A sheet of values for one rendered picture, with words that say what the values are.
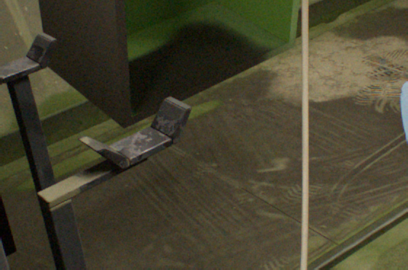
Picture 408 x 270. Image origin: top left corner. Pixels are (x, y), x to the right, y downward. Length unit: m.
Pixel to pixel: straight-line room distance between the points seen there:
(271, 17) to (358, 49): 0.98
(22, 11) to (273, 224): 1.18
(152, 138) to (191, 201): 1.80
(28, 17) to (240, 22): 0.82
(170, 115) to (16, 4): 2.28
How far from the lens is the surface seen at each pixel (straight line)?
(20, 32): 2.79
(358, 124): 2.67
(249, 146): 2.58
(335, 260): 2.11
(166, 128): 0.55
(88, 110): 2.79
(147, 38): 2.26
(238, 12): 2.38
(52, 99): 2.75
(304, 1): 2.01
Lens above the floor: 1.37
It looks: 28 degrees down
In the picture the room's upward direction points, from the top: 8 degrees counter-clockwise
